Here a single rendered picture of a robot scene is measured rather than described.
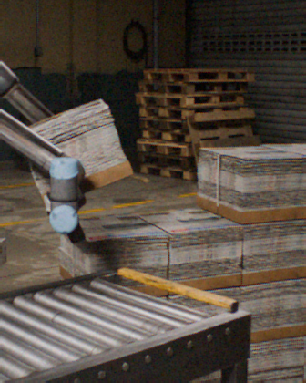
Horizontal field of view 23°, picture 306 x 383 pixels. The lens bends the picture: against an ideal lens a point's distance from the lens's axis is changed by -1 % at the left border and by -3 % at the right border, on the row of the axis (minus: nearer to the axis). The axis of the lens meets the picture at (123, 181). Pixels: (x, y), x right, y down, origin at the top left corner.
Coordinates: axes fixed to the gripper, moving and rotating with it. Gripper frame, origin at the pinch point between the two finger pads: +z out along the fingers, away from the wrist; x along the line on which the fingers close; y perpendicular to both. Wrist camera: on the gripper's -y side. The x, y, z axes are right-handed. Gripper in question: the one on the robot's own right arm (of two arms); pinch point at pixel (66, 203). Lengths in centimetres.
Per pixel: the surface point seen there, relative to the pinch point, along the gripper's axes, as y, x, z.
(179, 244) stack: -31.6, -29.2, 23.0
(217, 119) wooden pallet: -89, -157, 662
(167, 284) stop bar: -23.9, -19.1, -36.0
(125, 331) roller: -21, -6, -65
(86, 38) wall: 58, -52, 837
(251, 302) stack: -64, -47, 30
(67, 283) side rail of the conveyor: -16.2, 6.2, -26.6
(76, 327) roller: -18, 5, -61
